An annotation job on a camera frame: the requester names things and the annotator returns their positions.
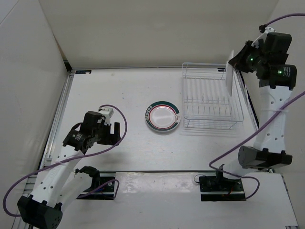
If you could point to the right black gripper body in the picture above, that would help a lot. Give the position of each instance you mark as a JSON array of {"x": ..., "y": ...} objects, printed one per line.
[{"x": 255, "y": 57}]

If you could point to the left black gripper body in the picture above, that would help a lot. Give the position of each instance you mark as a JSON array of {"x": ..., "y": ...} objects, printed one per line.
[{"x": 104, "y": 136}]

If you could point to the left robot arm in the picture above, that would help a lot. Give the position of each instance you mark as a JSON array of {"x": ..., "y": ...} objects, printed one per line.
[{"x": 64, "y": 183}]

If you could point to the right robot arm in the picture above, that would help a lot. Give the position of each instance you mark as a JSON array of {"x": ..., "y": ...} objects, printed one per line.
[{"x": 266, "y": 57}]

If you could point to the blue table sticker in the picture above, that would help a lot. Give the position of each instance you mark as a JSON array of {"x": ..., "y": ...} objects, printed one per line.
[{"x": 83, "y": 72}]

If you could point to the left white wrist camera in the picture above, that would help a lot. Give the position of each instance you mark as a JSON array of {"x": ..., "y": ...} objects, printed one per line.
[{"x": 107, "y": 113}]

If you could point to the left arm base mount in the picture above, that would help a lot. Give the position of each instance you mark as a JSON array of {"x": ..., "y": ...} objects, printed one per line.
[{"x": 106, "y": 189}]

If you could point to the white wire dish rack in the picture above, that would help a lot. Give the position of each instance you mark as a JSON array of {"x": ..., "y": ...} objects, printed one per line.
[{"x": 210, "y": 99}]

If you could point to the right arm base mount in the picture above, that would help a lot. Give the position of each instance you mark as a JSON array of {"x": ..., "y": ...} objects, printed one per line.
[{"x": 217, "y": 188}]

